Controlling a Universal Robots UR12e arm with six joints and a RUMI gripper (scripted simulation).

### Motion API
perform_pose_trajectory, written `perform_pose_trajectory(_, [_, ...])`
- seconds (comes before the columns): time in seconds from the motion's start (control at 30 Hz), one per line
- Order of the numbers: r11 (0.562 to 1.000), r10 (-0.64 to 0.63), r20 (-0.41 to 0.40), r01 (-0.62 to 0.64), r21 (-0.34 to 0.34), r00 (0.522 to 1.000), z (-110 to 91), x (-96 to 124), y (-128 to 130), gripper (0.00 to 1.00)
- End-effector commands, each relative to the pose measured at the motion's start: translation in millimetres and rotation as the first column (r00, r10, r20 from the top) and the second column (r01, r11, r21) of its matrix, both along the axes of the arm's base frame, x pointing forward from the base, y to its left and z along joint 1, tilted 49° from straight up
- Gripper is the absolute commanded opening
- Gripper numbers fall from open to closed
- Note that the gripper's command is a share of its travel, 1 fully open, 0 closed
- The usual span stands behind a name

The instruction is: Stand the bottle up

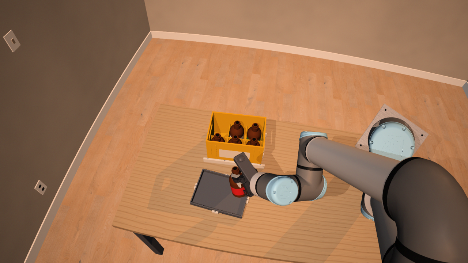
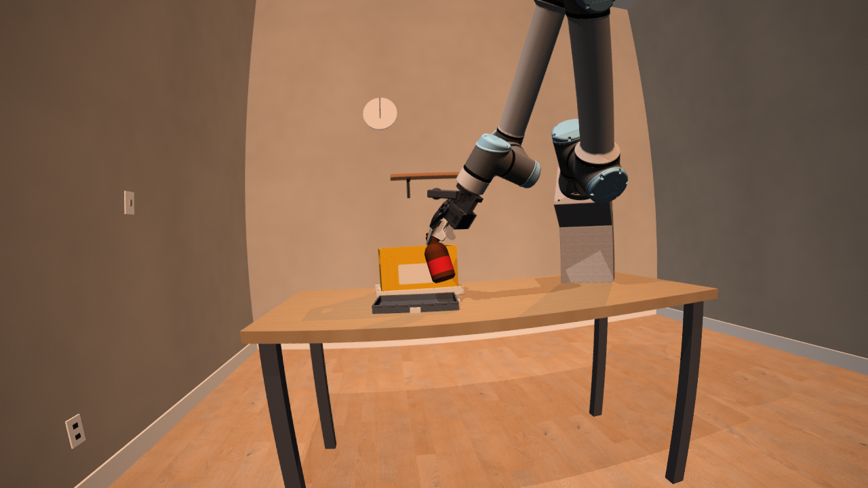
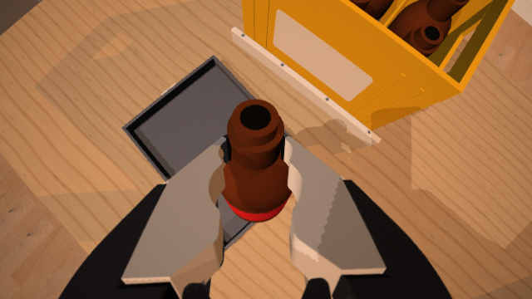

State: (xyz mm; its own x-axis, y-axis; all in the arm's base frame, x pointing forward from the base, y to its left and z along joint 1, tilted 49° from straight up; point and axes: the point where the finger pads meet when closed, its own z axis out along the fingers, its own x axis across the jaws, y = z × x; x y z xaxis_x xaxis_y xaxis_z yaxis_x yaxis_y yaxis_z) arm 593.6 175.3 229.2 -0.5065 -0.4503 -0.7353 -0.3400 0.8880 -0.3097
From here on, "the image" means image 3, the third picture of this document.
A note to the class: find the yellow bottle crate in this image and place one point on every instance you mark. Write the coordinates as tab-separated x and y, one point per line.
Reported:
360	64

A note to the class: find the dark grey rectangular tray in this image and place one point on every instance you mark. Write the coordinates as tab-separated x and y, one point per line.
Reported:
185	121

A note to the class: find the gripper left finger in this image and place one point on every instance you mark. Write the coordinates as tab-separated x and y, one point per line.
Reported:
171	238

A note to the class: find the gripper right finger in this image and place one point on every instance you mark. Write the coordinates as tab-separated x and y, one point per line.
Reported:
338	233

